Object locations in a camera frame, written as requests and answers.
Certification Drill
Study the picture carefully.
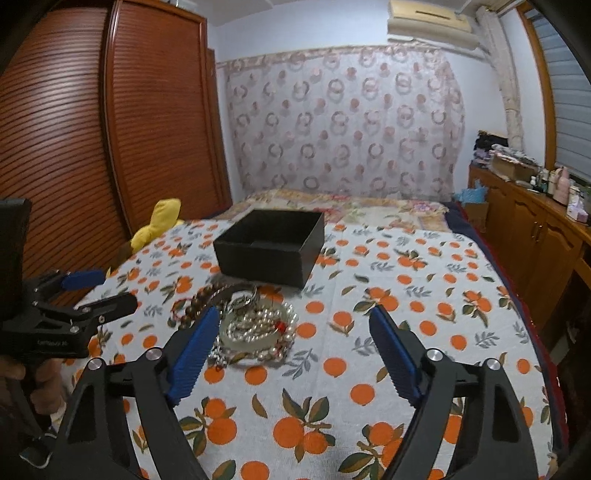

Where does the red cord bracelet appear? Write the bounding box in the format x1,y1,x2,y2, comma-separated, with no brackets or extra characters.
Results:
168,297,191,324

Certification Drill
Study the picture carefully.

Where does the brown wooden bead bracelet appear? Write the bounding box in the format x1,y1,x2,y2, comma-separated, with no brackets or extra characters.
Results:
177,281,233,329

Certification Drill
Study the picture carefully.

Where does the silver rhinestone chain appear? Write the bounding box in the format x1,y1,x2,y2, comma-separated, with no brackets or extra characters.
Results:
207,343,233,370

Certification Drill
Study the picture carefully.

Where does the dark bangle bracelet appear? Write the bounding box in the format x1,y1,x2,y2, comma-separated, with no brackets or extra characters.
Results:
209,280,260,311

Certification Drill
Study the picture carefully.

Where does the white pearl necklace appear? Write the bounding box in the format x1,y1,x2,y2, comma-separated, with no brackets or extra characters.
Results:
216,301,300,363

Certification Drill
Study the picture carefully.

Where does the black jewelry box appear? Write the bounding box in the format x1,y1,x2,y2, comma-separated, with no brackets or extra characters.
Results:
213,209,325,290

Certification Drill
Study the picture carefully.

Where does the left hand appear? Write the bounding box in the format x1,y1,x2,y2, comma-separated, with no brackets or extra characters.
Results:
1,356,64,415

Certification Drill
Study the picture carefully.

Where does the yellow plush toy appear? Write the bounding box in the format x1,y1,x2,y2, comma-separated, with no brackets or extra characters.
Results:
106,198,182,278

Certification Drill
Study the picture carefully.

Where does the wooden louvered wardrobe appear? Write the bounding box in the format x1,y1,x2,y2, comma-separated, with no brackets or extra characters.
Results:
1,1,231,277

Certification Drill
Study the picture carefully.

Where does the wooden sideboard cabinet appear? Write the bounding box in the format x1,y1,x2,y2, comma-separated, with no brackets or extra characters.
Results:
469,165,590,344

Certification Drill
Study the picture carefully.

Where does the orange print bed cover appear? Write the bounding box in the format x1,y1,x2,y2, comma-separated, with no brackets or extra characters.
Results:
55,218,558,480

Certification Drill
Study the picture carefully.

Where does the blue tissue paper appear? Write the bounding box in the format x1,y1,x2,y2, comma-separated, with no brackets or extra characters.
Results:
454,179,489,205

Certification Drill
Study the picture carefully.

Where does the pink kettle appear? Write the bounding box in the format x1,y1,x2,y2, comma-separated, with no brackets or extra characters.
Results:
553,167,570,206

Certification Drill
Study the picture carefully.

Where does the patterned lace curtain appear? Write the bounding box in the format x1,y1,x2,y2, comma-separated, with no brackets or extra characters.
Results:
221,42,465,202

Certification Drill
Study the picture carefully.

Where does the window blind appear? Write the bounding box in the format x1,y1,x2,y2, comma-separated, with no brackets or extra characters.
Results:
526,8,591,182

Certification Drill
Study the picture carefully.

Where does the wall air conditioner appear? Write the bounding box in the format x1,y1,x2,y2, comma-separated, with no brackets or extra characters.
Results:
388,1,480,50

